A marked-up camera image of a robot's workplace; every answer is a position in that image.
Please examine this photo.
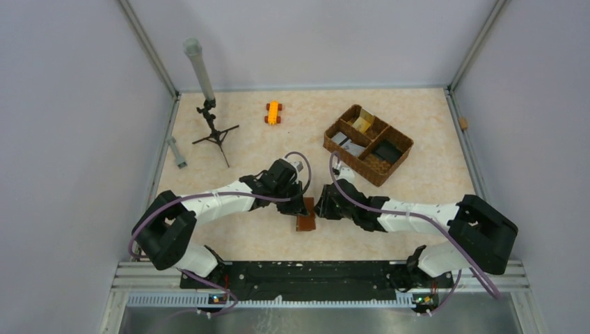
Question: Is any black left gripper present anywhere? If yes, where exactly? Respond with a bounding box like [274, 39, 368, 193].
[273, 180, 308, 216]

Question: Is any brown leather card holder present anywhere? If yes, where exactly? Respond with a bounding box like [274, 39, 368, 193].
[296, 197, 317, 232]

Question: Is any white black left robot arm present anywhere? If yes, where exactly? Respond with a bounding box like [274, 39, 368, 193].
[131, 159, 308, 288]

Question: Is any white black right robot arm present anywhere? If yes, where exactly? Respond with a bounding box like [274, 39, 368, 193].
[314, 180, 518, 287]

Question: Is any black card in basket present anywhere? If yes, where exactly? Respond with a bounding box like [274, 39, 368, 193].
[371, 140, 403, 165]

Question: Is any woven wicker divided basket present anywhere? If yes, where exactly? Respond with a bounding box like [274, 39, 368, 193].
[323, 104, 414, 186]

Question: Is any orange toy car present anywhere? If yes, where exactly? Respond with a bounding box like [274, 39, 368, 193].
[264, 100, 282, 125]

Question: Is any small wooden block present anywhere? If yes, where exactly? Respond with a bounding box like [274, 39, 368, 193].
[457, 117, 468, 131]

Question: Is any black tripod with grey tube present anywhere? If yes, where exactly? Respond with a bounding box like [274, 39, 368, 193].
[182, 38, 239, 168]

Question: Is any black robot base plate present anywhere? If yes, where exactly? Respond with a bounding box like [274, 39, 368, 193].
[207, 260, 454, 301]

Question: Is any grey metal bracket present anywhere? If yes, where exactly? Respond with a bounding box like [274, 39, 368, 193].
[166, 136, 188, 169]

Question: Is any aluminium frame rail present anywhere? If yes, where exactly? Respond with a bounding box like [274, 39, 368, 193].
[444, 87, 530, 293]

